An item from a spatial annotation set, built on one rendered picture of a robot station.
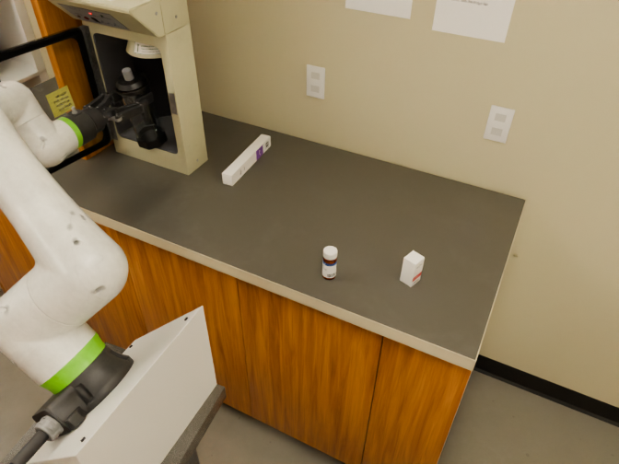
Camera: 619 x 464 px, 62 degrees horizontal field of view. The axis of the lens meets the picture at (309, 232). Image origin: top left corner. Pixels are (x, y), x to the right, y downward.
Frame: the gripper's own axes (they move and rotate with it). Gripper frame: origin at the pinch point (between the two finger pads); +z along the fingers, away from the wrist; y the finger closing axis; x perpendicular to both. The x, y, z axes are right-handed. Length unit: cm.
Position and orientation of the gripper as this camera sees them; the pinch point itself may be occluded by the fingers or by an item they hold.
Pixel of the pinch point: (134, 96)
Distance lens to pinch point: 175.4
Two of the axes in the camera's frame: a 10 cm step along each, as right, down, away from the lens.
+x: -0.2, 7.6, 6.4
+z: 4.5, -5.7, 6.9
